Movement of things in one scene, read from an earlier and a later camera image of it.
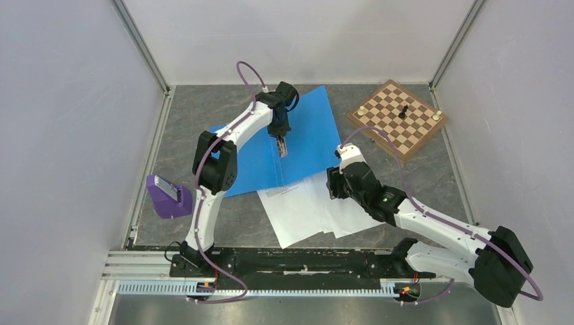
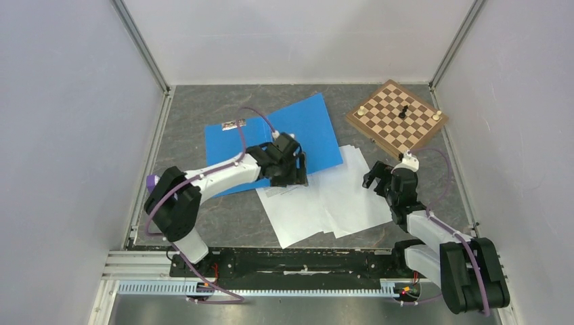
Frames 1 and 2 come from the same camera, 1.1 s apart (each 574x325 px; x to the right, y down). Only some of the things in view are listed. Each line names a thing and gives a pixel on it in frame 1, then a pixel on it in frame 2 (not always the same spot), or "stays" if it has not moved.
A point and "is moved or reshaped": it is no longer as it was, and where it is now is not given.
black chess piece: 402,114 stays
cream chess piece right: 436,117 stays
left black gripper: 279,132 -> 294,177
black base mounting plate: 293,265 stays
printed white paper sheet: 292,211 stays
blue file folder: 313,147 is moved or reshaped
